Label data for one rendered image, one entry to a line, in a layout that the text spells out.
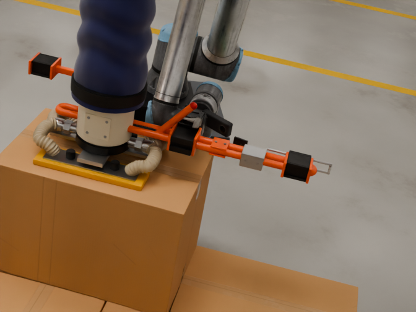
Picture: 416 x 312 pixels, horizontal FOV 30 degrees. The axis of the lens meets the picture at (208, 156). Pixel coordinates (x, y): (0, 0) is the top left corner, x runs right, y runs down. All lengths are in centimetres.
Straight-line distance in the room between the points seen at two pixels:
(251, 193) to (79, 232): 192
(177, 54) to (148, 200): 58
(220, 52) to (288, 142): 184
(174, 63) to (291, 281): 85
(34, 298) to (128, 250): 35
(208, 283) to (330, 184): 192
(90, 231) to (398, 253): 206
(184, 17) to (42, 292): 100
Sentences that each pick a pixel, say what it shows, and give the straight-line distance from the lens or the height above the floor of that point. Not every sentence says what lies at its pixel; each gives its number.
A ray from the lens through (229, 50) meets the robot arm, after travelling 300.
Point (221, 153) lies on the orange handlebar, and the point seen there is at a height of 107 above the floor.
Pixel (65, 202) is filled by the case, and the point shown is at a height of 88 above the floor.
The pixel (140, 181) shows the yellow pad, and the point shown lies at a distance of 232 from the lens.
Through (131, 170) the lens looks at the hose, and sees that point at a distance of 231.
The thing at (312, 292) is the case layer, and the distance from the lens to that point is 272.
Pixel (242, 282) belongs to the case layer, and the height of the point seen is 54.
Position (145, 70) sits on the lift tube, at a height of 127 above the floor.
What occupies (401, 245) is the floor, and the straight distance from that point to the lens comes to 412.
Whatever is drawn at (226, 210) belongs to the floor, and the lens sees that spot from 400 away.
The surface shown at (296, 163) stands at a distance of 229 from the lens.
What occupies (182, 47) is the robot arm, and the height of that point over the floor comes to 122.
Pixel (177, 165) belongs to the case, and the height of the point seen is 94.
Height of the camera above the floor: 221
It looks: 30 degrees down
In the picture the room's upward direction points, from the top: 11 degrees clockwise
